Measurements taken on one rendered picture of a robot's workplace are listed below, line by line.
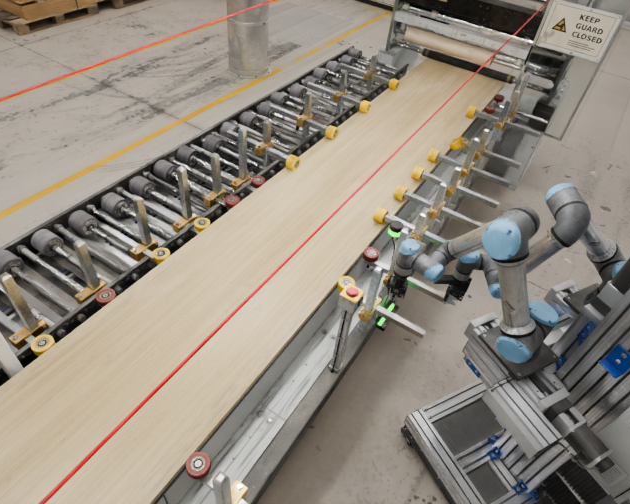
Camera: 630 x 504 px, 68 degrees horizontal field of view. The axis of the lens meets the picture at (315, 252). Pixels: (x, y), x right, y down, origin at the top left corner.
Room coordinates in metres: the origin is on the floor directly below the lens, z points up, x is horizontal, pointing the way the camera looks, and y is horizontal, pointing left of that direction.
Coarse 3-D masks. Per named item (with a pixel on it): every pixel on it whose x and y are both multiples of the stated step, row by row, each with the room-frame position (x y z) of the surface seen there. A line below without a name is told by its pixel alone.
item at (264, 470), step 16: (496, 144) 3.28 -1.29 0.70; (480, 160) 3.02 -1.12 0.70; (448, 208) 2.39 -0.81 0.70; (352, 336) 1.31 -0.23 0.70; (368, 336) 1.33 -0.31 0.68; (352, 352) 1.22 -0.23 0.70; (320, 384) 1.03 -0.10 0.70; (336, 384) 1.07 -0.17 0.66; (304, 400) 0.95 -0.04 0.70; (320, 400) 0.96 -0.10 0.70; (304, 416) 0.88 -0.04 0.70; (288, 432) 0.81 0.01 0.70; (304, 432) 0.84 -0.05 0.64; (272, 448) 0.74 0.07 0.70; (288, 448) 0.74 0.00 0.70; (256, 464) 0.67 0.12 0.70; (272, 464) 0.68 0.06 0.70; (256, 480) 0.61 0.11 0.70; (256, 496) 0.56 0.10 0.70
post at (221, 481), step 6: (222, 474) 0.48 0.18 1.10; (216, 480) 0.46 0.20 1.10; (222, 480) 0.46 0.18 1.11; (228, 480) 0.47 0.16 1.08; (216, 486) 0.46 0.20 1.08; (222, 486) 0.45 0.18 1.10; (228, 486) 0.47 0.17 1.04; (216, 492) 0.46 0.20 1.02; (222, 492) 0.45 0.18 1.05; (228, 492) 0.47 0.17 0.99; (216, 498) 0.46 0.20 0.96; (222, 498) 0.45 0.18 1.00; (228, 498) 0.47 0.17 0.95
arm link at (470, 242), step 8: (520, 208) 1.29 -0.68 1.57; (528, 208) 1.22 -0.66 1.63; (536, 216) 1.20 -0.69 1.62; (488, 224) 1.30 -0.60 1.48; (472, 232) 1.33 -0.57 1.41; (480, 232) 1.30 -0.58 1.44; (536, 232) 1.18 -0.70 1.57; (448, 240) 1.43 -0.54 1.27; (456, 240) 1.35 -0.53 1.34; (464, 240) 1.32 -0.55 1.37; (472, 240) 1.30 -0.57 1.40; (480, 240) 1.28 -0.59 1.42; (440, 248) 1.37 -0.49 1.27; (448, 248) 1.35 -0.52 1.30; (456, 248) 1.33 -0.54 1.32; (464, 248) 1.31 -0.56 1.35; (472, 248) 1.29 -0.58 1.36; (480, 248) 1.29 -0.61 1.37; (448, 256) 1.34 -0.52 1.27; (456, 256) 1.32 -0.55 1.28
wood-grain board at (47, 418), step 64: (384, 128) 2.94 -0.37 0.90; (448, 128) 3.05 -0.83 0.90; (256, 192) 2.05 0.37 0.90; (320, 192) 2.12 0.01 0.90; (384, 192) 2.20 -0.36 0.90; (192, 256) 1.50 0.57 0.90; (256, 256) 1.56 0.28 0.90; (320, 256) 1.61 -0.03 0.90; (128, 320) 1.10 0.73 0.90; (192, 320) 1.14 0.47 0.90; (256, 320) 1.18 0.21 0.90; (64, 384) 0.79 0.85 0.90; (128, 384) 0.82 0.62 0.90; (192, 384) 0.85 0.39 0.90; (0, 448) 0.54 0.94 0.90; (64, 448) 0.57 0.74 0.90; (128, 448) 0.59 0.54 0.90; (192, 448) 0.62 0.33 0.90
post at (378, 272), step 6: (378, 270) 1.35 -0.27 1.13; (372, 276) 1.35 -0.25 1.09; (378, 276) 1.34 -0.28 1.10; (372, 282) 1.35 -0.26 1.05; (378, 282) 1.34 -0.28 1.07; (372, 288) 1.34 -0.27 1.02; (378, 288) 1.36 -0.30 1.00; (372, 294) 1.34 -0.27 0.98; (366, 300) 1.35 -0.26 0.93; (372, 300) 1.34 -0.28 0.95; (366, 306) 1.35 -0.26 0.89; (372, 306) 1.35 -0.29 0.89; (360, 324) 1.35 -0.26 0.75; (366, 324) 1.33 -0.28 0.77
